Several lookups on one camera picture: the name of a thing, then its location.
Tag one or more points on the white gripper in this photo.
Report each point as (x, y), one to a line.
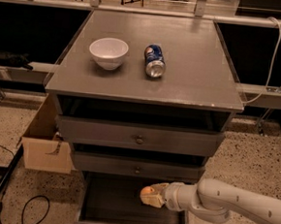
(174, 195)

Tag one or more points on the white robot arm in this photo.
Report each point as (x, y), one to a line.
(212, 200)

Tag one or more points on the grey top drawer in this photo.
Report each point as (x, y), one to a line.
(136, 136)

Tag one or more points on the black floor rail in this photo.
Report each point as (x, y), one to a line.
(0, 184)

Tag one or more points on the cardboard box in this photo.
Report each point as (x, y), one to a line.
(44, 148)

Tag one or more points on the grey open bottom drawer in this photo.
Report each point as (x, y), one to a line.
(109, 199)

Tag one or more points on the orange fruit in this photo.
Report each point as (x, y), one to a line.
(146, 190)

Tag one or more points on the blue soda can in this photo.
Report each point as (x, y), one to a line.
(154, 61)

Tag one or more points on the white bowl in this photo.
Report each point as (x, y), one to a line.
(109, 53)

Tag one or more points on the grey middle drawer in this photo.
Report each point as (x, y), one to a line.
(123, 166)

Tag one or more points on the black bag on ledge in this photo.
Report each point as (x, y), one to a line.
(10, 59)

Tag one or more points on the metal frame railing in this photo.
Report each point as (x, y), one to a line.
(149, 4)

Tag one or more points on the grey wooden drawer cabinet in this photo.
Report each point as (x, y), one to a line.
(196, 92)

